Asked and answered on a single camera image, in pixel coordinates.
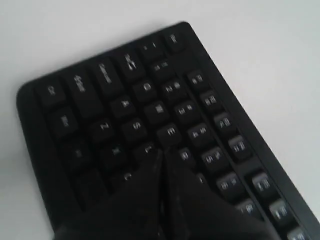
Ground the black acer keyboard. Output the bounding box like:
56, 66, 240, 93
16, 21, 320, 240

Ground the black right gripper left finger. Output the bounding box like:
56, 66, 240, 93
54, 149, 164, 240

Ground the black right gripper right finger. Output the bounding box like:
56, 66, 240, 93
163, 148, 277, 240

